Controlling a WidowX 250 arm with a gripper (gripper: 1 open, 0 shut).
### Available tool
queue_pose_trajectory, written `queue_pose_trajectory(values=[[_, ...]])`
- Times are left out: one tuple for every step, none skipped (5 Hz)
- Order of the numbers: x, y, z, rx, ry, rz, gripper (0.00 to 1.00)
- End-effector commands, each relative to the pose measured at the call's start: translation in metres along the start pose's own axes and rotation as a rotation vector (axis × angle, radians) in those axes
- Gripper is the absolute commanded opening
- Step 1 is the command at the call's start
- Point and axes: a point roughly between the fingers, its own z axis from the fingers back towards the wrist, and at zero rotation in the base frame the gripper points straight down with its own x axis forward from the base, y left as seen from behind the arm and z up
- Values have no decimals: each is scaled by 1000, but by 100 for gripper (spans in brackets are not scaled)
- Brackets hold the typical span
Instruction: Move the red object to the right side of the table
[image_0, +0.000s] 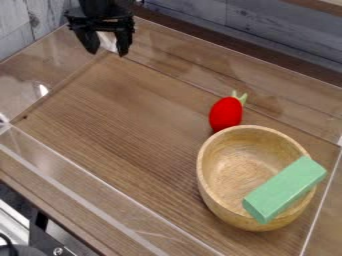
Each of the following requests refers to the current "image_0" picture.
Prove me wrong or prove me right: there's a clear acrylic corner bracket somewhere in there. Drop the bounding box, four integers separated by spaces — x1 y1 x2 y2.
98 32 118 53

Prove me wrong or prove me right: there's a red plush strawberry toy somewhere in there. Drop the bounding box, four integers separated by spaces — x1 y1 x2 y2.
209 91 249 132

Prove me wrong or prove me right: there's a black metal table frame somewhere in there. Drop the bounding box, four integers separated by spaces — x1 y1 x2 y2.
27 206 79 256

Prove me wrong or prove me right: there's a wooden bowl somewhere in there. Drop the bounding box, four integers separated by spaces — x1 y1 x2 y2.
197 125 316 232

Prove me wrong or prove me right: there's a green rectangular block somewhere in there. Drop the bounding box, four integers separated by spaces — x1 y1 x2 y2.
242 156 328 224

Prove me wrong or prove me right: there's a black cable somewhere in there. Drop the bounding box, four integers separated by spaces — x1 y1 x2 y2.
0 232 20 256

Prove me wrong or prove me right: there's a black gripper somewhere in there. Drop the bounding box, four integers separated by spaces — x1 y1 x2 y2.
65 0 135 57

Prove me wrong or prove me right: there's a clear acrylic table enclosure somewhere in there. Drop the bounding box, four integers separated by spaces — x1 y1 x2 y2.
0 20 342 256

